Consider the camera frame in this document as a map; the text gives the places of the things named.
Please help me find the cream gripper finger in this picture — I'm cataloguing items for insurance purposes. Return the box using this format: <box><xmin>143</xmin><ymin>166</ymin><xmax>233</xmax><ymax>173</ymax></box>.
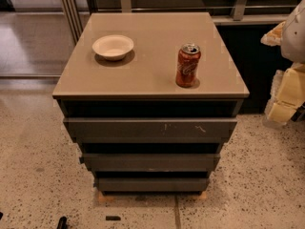
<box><xmin>260</xmin><ymin>21</ymin><xmax>285</xmax><ymax>47</ymax></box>

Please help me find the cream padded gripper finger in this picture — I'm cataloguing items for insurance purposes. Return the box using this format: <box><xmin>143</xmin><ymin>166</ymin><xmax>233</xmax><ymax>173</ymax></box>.
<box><xmin>266</xmin><ymin>63</ymin><xmax>305</xmax><ymax>123</ymax></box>

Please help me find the grey top drawer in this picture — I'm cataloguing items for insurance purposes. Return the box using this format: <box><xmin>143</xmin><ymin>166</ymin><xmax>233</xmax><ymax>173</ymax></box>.
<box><xmin>64</xmin><ymin>117</ymin><xmax>237</xmax><ymax>143</ymax></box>

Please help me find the grey drawer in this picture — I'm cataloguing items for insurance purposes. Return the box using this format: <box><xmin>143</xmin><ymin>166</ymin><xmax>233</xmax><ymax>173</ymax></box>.
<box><xmin>80</xmin><ymin>154</ymin><xmax>220</xmax><ymax>172</ymax></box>
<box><xmin>64</xmin><ymin>117</ymin><xmax>237</xmax><ymax>143</ymax></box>
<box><xmin>95</xmin><ymin>177</ymin><xmax>209</xmax><ymax>192</ymax></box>

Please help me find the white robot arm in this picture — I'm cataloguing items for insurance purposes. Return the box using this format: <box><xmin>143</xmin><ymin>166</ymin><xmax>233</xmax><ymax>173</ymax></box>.
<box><xmin>260</xmin><ymin>0</ymin><xmax>305</xmax><ymax>125</ymax></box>

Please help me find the grey middle drawer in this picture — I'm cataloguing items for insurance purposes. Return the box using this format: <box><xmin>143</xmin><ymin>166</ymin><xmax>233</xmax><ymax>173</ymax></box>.
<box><xmin>80</xmin><ymin>154</ymin><xmax>220</xmax><ymax>172</ymax></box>

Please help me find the grey drawer cabinet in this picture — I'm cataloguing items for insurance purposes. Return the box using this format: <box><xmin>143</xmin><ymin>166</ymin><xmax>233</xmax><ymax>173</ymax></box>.
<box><xmin>53</xmin><ymin>12</ymin><xmax>249</xmax><ymax>182</ymax></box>

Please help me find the grey bottom drawer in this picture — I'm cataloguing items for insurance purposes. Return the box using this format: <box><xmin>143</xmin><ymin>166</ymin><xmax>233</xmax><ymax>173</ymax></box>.
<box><xmin>95</xmin><ymin>177</ymin><xmax>209</xmax><ymax>192</ymax></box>

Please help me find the red soda can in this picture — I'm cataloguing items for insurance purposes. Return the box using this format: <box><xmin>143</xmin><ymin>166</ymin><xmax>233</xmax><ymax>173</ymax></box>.
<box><xmin>175</xmin><ymin>43</ymin><xmax>201</xmax><ymax>88</ymax></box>

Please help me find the white paper bowl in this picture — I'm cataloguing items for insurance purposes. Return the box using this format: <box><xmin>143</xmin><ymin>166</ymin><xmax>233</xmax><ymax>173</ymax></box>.
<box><xmin>92</xmin><ymin>35</ymin><xmax>134</xmax><ymax>61</ymax></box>

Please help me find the small black floor object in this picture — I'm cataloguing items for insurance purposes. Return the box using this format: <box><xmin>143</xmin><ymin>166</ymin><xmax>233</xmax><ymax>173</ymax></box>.
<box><xmin>105</xmin><ymin>216</ymin><xmax>121</xmax><ymax>221</ymax></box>

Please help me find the black object at floor edge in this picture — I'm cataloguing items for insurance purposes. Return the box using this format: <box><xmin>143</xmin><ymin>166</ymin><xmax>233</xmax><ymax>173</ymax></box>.
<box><xmin>56</xmin><ymin>217</ymin><xmax>68</xmax><ymax>229</ymax></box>

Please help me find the metal window frame railing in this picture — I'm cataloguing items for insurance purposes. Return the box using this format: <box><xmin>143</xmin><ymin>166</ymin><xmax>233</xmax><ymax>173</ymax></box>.
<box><xmin>60</xmin><ymin>0</ymin><xmax>301</xmax><ymax>40</ymax></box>

